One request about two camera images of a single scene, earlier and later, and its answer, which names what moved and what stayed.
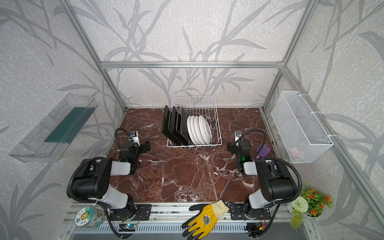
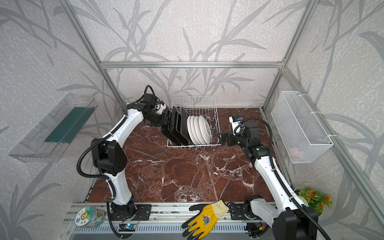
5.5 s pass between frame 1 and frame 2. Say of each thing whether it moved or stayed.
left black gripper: moved
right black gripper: moved
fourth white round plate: stayed
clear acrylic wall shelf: stayed
